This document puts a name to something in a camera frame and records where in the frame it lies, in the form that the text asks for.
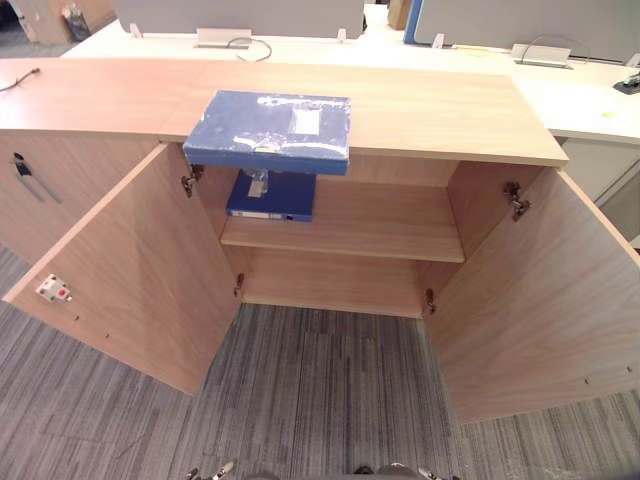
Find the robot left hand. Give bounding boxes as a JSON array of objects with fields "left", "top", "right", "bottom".
[{"left": 184, "top": 459, "right": 236, "bottom": 480}]

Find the wooden right cabinet door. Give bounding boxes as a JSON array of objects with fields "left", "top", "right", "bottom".
[{"left": 426, "top": 168, "right": 640, "bottom": 425}]

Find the wooden cabinet door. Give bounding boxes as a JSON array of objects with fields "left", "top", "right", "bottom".
[
  {"left": 2, "top": 142, "right": 244, "bottom": 397},
  {"left": 426, "top": 168, "right": 640, "bottom": 425}
]

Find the wooden left cabinet door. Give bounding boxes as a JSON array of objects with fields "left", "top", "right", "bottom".
[{"left": 2, "top": 142, "right": 244, "bottom": 397}]

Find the wooden cabinet shelf board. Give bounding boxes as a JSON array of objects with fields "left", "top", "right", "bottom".
[{"left": 219, "top": 178, "right": 466, "bottom": 265}]

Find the blue folder with label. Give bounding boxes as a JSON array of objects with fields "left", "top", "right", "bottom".
[{"left": 225, "top": 168, "right": 318, "bottom": 224}]

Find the worn blue box folder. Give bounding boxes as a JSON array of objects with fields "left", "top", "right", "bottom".
[{"left": 182, "top": 89, "right": 353, "bottom": 177}]

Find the light wood office cabinet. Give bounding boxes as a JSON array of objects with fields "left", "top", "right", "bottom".
[{"left": 158, "top": 62, "right": 570, "bottom": 321}]

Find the closed wooden cabinet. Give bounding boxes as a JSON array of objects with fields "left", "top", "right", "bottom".
[{"left": 0, "top": 57, "right": 217, "bottom": 267}]

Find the white latch with red button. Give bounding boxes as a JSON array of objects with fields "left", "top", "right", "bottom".
[{"left": 33, "top": 273, "right": 74, "bottom": 304}]

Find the black stapler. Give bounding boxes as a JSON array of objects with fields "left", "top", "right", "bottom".
[{"left": 613, "top": 69, "right": 640, "bottom": 96}]

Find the blue partition end panel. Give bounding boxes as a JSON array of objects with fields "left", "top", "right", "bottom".
[{"left": 401, "top": 0, "right": 426, "bottom": 47}]

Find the grey desk partition screen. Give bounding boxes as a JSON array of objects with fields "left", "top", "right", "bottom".
[
  {"left": 110, "top": 0, "right": 367, "bottom": 41},
  {"left": 413, "top": 0, "right": 640, "bottom": 64}
]

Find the brown cardboard box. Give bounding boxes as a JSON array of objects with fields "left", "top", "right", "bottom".
[
  {"left": 386, "top": 0, "right": 414, "bottom": 31},
  {"left": 13, "top": 0, "right": 119, "bottom": 46}
]

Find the white drawer pedestal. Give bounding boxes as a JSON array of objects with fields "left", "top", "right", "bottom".
[{"left": 558, "top": 137, "right": 640, "bottom": 247}]

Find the grey cable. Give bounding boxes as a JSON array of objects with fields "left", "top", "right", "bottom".
[
  {"left": 227, "top": 36, "right": 274, "bottom": 64},
  {"left": 519, "top": 33, "right": 592, "bottom": 62}
]

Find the silver cable tray lid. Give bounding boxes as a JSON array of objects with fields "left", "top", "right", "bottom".
[
  {"left": 193, "top": 27, "right": 253, "bottom": 50},
  {"left": 510, "top": 43, "right": 574, "bottom": 70}
]

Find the thin black cable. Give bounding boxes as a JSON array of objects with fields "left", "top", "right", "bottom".
[{"left": 0, "top": 67, "right": 41, "bottom": 94}]

